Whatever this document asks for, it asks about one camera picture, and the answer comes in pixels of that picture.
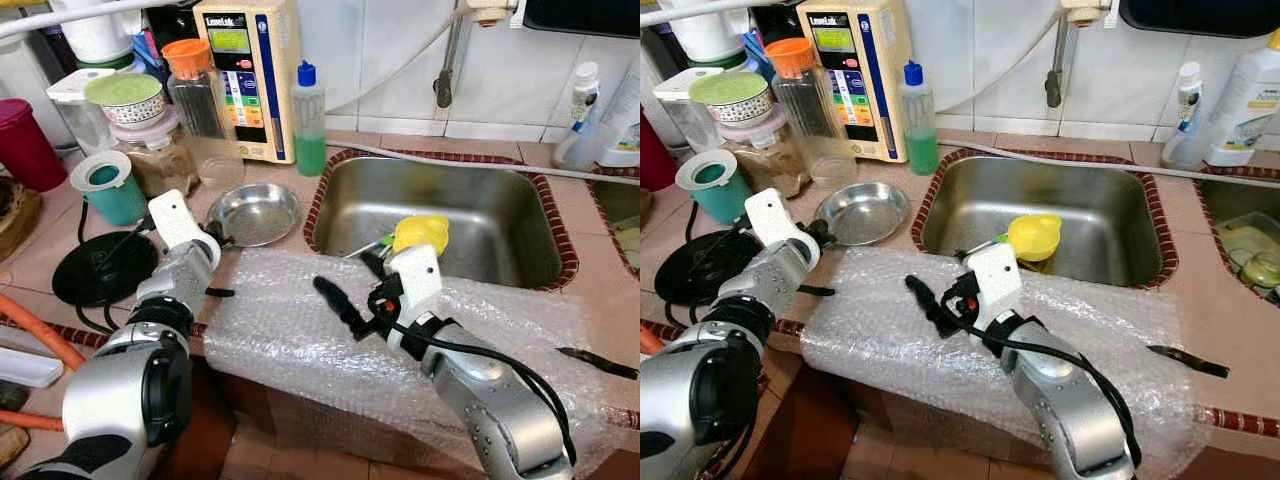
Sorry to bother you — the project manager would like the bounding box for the shallow round steel dish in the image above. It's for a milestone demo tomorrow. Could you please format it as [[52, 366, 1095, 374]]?
[[205, 182, 301, 248], [815, 180, 911, 247]]

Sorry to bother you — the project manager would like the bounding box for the yellow lemon-shaped plastic container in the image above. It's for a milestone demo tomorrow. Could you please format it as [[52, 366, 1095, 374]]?
[[1005, 213, 1063, 263], [392, 215, 451, 257]]

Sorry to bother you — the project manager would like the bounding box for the clear bubble wrap sheet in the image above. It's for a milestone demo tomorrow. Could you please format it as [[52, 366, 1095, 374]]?
[[800, 248, 1211, 471], [203, 248, 626, 471]]

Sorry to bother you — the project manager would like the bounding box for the jar of brown powder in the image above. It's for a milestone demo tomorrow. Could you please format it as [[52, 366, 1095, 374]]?
[[718, 103, 806, 196], [112, 105, 199, 199]]

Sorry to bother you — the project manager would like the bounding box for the teal cup white rim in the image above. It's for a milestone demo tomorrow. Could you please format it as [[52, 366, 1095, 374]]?
[[675, 149, 753, 225], [70, 150, 149, 227]]

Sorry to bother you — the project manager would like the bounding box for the clear jar orange lid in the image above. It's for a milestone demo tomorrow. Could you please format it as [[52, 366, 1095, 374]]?
[[161, 38, 246, 191], [765, 37, 856, 189]]

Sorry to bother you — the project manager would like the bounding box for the stainless steel sink basin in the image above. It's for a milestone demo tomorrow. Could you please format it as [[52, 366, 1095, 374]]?
[[303, 148, 581, 291], [585, 175, 641, 271], [1190, 175, 1280, 306], [910, 148, 1179, 291]]

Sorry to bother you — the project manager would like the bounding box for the black round kettle base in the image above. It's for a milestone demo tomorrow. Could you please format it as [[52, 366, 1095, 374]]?
[[655, 228, 766, 306], [52, 230, 161, 308]]

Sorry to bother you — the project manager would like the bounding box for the green soap bottle blue cap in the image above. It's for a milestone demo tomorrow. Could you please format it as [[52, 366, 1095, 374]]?
[[898, 61, 939, 176], [291, 62, 328, 178]]

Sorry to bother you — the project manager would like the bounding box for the cream water ionizer appliance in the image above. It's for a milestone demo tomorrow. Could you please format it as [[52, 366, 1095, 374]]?
[[193, 0, 301, 164], [797, 0, 913, 163]]

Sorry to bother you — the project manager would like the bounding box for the patterned bowl green lid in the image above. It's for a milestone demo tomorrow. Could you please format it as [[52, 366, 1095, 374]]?
[[84, 72, 167, 128], [688, 70, 773, 127]]

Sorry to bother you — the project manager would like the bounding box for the maroon plastic cup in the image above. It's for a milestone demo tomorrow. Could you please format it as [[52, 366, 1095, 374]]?
[[0, 98, 69, 193], [640, 120, 673, 191]]

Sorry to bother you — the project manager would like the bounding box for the clear container white lid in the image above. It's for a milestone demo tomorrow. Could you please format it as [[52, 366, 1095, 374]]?
[[652, 67, 721, 153], [46, 68, 116, 156]]

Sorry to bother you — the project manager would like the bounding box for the woven wooden trivet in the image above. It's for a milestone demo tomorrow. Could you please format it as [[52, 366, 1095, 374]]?
[[0, 178, 43, 261]]

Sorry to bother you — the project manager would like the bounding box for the dark hanging tap pipe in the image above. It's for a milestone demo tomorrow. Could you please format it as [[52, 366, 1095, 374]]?
[[434, 5, 471, 109], [1045, 5, 1081, 109]]

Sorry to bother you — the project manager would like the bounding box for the white detergent bottle yellow cap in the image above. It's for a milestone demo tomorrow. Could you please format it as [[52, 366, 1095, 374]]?
[[595, 60, 641, 169], [1203, 30, 1280, 167]]

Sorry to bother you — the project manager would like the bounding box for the white power strip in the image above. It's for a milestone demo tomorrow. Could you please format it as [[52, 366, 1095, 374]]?
[[0, 345, 64, 389]]

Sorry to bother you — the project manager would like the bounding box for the white kettle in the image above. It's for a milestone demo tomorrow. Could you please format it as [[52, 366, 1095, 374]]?
[[665, 0, 746, 63], [48, 0, 136, 66]]

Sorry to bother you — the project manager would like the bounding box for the small white spray bottle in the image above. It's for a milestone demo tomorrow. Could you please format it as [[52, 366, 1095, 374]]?
[[552, 62, 601, 171], [1162, 62, 1204, 169]]

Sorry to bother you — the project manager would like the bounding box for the cream tap filter head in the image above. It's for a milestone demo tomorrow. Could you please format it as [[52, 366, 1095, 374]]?
[[1060, 0, 1113, 28], [465, 0, 521, 28]]

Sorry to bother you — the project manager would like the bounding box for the clear plastic food container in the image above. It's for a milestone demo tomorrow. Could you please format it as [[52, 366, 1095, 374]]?
[[1215, 212, 1280, 301]]

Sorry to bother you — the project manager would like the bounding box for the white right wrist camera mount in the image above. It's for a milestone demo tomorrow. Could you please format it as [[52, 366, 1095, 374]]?
[[965, 242, 1023, 313], [385, 243, 443, 316]]

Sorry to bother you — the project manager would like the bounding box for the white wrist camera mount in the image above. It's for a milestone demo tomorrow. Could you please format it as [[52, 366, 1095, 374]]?
[[965, 242, 1023, 313], [148, 190, 211, 251], [745, 188, 809, 247], [385, 243, 443, 316]]

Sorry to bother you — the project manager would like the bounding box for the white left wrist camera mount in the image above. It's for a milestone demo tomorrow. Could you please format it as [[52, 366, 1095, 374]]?
[[745, 188, 809, 247], [148, 190, 211, 251]]

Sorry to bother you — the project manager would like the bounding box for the white water hose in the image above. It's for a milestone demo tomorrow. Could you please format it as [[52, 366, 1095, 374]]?
[[935, 138, 1280, 191], [325, 140, 641, 186]]

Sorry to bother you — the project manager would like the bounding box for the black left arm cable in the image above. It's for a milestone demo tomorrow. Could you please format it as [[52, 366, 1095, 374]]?
[[75, 225, 151, 337], [685, 215, 761, 333]]

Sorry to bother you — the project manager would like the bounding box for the black flat strap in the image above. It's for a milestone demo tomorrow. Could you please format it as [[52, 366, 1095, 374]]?
[[555, 345, 638, 381], [1147, 344, 1231, 379]]

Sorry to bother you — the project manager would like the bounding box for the black wall shelf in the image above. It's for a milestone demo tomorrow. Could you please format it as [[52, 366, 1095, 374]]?
[[1118, 0, 1280, 39], [522, 0, 641, 39]]

